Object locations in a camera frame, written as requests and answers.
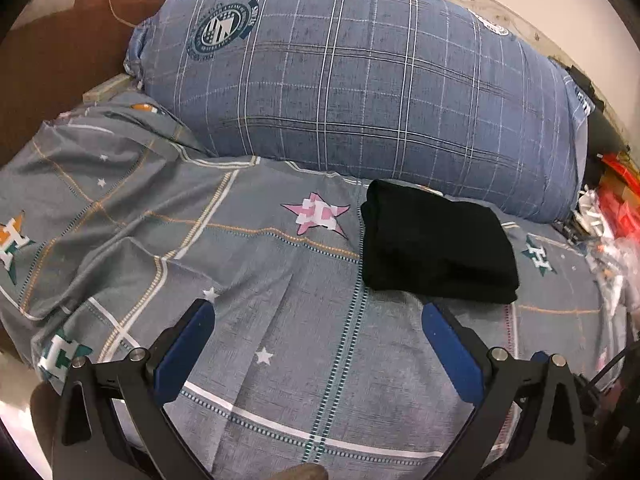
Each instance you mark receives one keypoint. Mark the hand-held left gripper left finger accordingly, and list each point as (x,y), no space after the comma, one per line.
(190,340)

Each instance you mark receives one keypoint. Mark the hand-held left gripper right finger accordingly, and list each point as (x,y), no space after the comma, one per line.
(450,355)

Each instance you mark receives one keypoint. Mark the black pants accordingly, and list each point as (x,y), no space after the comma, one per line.
(435,250)

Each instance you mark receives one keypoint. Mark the grey star print bed sheet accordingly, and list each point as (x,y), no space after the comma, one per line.
(300,335)

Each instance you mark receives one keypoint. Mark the clear plastic bags pile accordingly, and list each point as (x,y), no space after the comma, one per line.
(612,270)

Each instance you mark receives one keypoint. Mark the red packets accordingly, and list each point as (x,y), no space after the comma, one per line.
(622,195)

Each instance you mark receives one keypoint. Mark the blue plaid pillow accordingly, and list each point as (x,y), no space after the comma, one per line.
(375,85)

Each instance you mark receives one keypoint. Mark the brown headboard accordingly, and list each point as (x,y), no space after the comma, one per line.
(60,50)

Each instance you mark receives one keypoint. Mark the wooden bed frame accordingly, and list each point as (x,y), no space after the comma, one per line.
(107,89)

